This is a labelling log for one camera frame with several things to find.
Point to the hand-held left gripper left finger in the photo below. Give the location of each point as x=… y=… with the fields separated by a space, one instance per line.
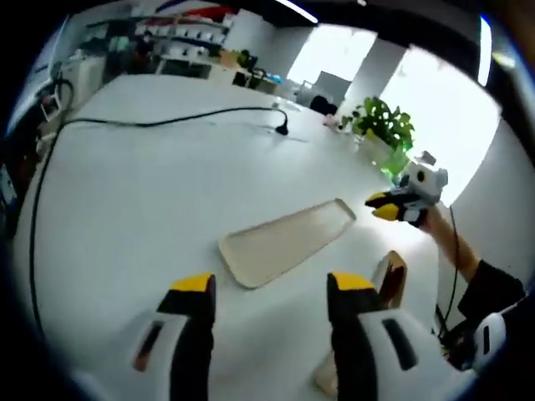
x=188 y=334

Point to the green plastic bottle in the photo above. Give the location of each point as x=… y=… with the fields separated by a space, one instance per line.
x=397 y=163

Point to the cream cutlery case lid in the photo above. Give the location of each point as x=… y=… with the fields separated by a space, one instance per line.
x=284 y=242

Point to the green potted plant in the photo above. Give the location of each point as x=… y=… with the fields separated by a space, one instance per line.
x=384 y=119

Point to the white chest-worn device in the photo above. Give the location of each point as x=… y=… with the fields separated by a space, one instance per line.
x=498 y=330

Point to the small white webcam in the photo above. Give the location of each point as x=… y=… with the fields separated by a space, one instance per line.
x=333 y=122

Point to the person's right hand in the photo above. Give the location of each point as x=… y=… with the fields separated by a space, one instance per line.
x=432 y=219

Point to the cream cutlery case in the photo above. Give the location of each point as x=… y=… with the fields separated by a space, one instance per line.
x=382 y=271

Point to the grey standing panel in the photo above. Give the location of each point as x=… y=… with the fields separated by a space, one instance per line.
x=333 y=85

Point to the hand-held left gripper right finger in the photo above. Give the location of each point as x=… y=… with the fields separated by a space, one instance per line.
x=376 y=355

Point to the white storage shelving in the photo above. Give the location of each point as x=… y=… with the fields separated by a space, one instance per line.
x=184 y=31

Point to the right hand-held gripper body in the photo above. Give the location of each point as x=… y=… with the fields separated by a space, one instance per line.
x=426 y=186

